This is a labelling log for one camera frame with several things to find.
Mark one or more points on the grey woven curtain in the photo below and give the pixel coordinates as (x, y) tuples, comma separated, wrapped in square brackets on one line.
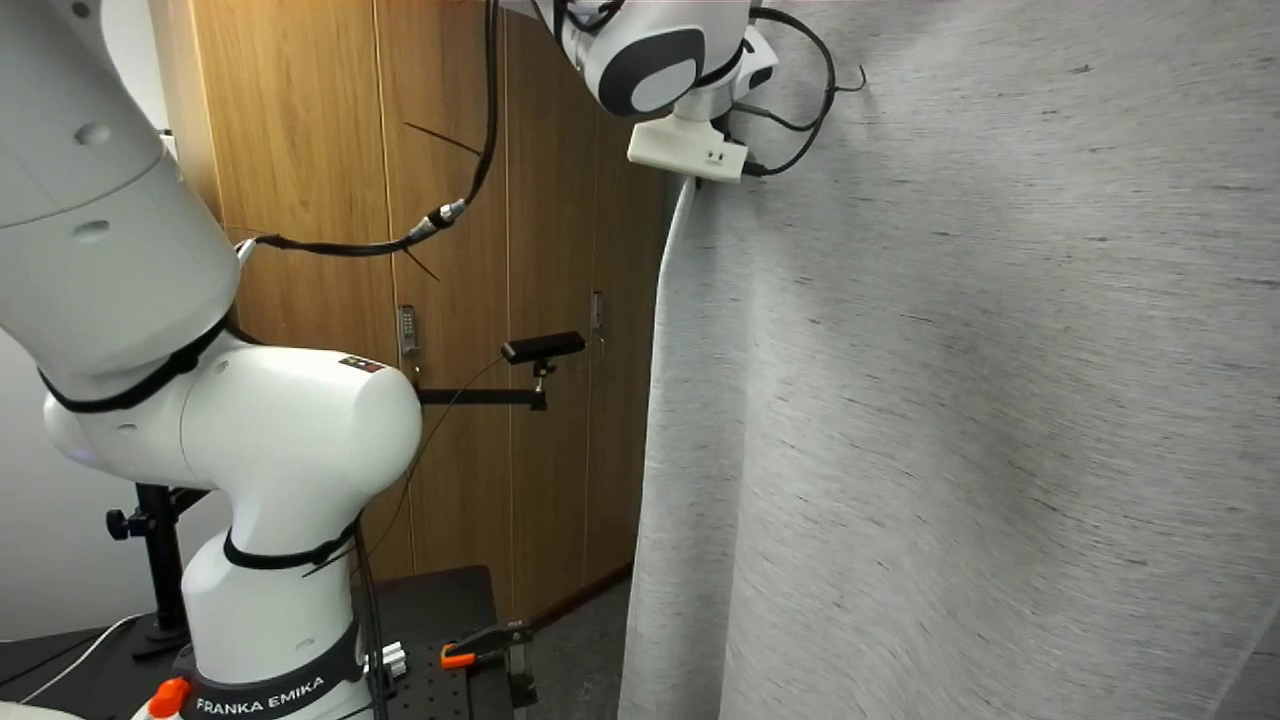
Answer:
[(987, 401)]

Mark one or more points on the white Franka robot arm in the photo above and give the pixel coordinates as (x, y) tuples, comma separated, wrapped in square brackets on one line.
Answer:
[(267, 443)]

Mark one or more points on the silver wardrobe door lock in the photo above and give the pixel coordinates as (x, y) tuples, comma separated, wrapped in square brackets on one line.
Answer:
[(408, 328), (596, 314)]

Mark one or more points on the brown wooden wardrobe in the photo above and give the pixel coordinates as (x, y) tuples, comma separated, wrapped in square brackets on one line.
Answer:
[(453, 123)]

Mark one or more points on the black perforated robot table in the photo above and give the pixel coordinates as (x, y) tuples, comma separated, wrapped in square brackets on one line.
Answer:
[(426, 622)]

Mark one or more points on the black stand pole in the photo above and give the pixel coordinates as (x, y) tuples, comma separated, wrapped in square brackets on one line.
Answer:
[(160, 561)]

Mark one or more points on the orange button at base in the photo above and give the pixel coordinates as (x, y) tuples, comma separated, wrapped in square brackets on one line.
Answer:
[(171, 699)]

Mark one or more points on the black stereo camera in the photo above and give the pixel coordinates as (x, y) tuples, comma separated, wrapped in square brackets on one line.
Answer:
[(542, 347)]

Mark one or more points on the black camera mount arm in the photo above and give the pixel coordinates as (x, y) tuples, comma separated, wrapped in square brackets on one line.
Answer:
[(481, 396)]

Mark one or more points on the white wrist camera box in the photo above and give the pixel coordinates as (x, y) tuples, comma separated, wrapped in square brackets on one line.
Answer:
[(684, 146)]

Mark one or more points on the small silver metal bracket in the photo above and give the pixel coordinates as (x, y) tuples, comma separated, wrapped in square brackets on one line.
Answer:
[(386, 662)]

